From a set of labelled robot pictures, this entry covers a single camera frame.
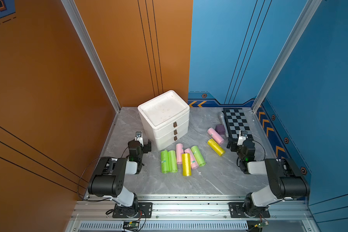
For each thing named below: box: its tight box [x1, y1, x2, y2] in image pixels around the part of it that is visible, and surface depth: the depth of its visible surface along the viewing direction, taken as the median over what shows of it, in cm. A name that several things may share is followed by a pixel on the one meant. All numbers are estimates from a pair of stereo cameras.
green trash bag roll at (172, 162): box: [168, 149, 178, 174], surface depth 89 cm
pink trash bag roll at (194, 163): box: [184, 147, 200, 170], surface depth 89 cm
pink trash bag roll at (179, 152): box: [175, 143, 184, 165], surface depth 93 cm
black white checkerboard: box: [221, 107, 254, 142], surface depth 111 cm
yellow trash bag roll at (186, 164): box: [181, 152, 192, 177], surface depth 86 cm
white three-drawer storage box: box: [137, 89, 190, 151], surface depth 89 cm
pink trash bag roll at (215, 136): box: [207, 127, 225, 145], surface depth 102 cm
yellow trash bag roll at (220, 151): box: [206, 138, 226, 157], surface depth 96 cm
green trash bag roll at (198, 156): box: [190, 145, 207, 167], surface depth 91 cm
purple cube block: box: [214, 124, 226, 135], surface depth 104 cm
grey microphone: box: [218, 112, 230, 138], surface depth 111 cm
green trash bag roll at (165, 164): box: [160, 149, 170, 174], surface depth 88 cm
